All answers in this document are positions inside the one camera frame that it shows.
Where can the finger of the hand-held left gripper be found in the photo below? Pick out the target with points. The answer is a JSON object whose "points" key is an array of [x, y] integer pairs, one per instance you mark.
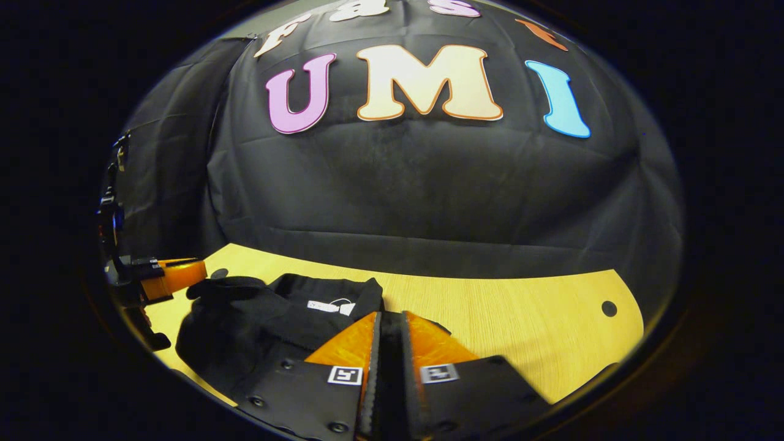
{"points": [[184, 275]]}

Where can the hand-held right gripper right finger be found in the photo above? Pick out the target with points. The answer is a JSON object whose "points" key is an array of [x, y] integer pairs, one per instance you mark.
{"points": [[410, 392]]}

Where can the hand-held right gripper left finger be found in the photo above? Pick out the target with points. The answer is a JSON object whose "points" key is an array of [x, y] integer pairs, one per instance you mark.
{"points": [[370, 392]]}

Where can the black buttoned shirt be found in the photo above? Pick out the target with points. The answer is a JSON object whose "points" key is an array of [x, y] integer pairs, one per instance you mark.
{"points": [[257, 324]]}

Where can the black backdrop cloth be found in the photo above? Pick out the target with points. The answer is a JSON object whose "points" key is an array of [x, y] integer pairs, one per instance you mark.
{"points": [[398, 196]]}

